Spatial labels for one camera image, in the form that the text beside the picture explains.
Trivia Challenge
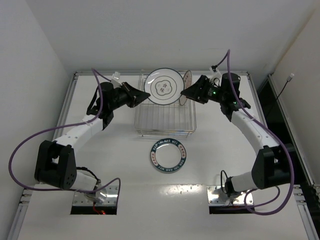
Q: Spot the white plate with orange sunburst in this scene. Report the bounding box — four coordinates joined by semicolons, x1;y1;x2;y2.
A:
179;70;193;106

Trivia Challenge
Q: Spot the white plate with green rings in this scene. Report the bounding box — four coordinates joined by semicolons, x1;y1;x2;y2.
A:
143;68;185;106

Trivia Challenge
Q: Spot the plate with teal lettered rim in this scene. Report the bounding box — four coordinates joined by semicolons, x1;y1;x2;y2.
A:
150;138;187;174

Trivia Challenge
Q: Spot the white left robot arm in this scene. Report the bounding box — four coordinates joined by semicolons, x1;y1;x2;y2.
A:
34;82;150;193

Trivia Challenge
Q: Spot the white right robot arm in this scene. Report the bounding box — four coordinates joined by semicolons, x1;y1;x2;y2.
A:
181;73;294;197

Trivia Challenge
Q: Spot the wire dish rack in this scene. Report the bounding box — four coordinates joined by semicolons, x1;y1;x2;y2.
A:
134;70;197;137

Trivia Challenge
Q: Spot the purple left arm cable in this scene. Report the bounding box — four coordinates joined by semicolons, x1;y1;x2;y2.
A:
8;67;121;198

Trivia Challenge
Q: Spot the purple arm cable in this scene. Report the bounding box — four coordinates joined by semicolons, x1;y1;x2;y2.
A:
211;49;295;216
8;67;121;198

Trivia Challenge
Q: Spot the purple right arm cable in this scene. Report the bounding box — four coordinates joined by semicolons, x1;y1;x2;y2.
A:
211;49;295;216

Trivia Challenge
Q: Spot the black wall cable with plug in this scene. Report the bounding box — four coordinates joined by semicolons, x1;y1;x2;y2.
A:
276;73;295;100

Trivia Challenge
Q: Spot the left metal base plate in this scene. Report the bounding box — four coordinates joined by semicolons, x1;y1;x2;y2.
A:
72;185;119;207

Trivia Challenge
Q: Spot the metal base plate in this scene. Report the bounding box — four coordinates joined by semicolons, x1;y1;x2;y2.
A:
72;185;119;207
206;185;254;207

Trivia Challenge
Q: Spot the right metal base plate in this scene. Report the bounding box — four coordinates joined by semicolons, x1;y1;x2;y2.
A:
206;185;254;207

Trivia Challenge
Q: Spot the aluminium table frame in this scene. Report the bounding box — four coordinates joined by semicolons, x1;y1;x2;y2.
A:
7;70;320;240

